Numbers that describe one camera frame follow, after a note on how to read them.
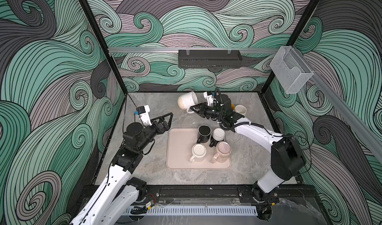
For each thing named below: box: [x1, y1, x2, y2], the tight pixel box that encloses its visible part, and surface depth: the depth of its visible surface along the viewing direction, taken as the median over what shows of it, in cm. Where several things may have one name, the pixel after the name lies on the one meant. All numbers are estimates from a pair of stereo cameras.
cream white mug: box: [189, 143, 207, 163], surface depth 83 cm
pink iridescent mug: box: [210, 140, 232, 164], surface depth 79 cm
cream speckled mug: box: [177, 91, 198, 114], surface depth 81 cm
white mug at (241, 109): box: [234, 104, 247, 117], surface depth 103 cm
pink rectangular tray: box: [165, 128, 232, 170], surface depth 88 cm
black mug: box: [196, 124, 212, 144], surface depth 89 cm
